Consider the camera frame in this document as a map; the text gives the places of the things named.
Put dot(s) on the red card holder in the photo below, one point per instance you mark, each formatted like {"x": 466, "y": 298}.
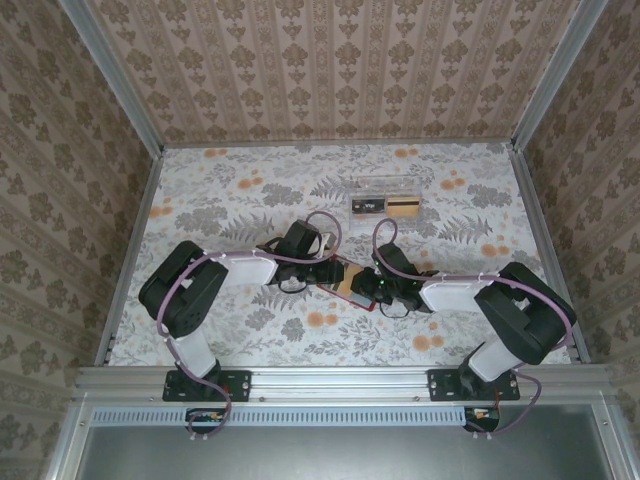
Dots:
{"x": 362, "y": 301}

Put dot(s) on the gold credit card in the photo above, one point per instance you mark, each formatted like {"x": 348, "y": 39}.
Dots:
{"x": 402, "y": 210}
{"x": 346, "y": 282}

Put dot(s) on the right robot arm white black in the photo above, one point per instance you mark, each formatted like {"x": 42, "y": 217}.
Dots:
{"x": 520, "y": 320}

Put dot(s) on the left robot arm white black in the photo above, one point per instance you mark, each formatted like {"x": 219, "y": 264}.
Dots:
{"x": 185, "y": 300}

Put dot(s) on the black VIP credit card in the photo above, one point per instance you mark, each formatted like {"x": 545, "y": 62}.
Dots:
{"x": 367, "y": 206}

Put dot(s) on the floral table cover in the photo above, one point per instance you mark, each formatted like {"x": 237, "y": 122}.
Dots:
{"x": 320, "y": 340}

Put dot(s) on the clear plastic box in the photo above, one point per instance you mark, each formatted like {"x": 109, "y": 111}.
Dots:
{"x": 385, "y": 185}

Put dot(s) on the grey metal sheet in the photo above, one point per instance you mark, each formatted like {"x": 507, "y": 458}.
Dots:
{"x": 340, "y": 455}

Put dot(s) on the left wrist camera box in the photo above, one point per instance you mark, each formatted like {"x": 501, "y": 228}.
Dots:
{"x": 326, "y": 240}

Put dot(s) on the aluminium mounting rail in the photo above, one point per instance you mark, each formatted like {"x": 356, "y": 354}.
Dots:
{"x": 340, "y": 382}

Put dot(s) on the aluminium back rail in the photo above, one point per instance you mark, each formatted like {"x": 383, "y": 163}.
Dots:
{"x": 340, "y": 143}

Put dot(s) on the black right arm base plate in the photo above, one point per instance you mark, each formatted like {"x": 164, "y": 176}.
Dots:
{"x": 440, "y": 385}

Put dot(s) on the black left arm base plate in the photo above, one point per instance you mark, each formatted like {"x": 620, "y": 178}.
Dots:
{"x": 240, "y": 385}

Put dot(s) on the aluminium side rail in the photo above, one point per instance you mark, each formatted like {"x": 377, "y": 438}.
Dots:
{"x": 134, "y": 240}
{"x": 532, "y": 200}

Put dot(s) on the aluminium frame post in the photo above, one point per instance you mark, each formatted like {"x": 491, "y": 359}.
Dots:
{"x": 115, "y": 80}
{"x": 555, "y": 80}

